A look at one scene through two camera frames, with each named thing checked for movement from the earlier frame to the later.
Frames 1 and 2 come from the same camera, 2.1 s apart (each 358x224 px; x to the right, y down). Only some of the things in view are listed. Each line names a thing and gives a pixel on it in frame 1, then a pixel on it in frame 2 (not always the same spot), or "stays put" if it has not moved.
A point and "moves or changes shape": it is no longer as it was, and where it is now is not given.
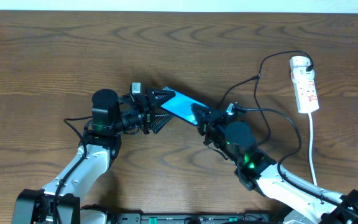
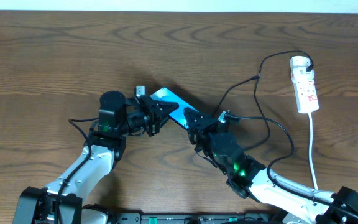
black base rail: x=181 y=218 stays put
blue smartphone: x=180 y=106 moves or changes shape
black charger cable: x=232 y=109 → x=256 y=78
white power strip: x=305 y=89 stays put
